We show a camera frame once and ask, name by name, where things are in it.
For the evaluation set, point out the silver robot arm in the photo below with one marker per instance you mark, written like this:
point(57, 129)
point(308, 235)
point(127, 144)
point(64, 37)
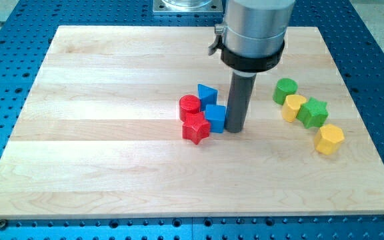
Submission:
point(251, 36)

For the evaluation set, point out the green star block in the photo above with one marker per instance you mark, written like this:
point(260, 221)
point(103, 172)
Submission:
point(313, 113)

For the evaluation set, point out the blue triangle block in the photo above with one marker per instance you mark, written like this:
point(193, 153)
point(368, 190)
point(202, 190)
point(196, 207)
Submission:
point(207, 96)

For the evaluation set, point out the red cylinder block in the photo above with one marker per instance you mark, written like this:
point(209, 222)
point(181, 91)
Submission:
point(188, 104)

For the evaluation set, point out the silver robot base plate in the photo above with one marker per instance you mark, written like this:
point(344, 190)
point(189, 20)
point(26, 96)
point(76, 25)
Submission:
point(187, 6)

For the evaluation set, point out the light wooden board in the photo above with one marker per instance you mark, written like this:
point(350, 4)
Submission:
point(99, 135)

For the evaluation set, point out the green cylinder block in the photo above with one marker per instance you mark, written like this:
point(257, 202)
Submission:
point(283, 88)

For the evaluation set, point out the red star block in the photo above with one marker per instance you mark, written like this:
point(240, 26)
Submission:
point(195, 127)

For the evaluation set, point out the yellow heart block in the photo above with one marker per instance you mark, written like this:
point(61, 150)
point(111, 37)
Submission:
point(291, 107)

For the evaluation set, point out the yellow hexagon block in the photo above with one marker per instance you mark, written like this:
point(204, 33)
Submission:
point(328, 139)

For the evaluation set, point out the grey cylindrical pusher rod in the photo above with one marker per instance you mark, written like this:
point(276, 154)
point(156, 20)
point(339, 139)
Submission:
point(240, 91)

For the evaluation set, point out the blue perforated metal table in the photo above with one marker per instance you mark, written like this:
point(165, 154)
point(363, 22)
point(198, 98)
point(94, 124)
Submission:
point(27, 32)

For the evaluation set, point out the blue cube block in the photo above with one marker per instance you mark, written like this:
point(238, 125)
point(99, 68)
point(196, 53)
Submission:
point(215, 114)

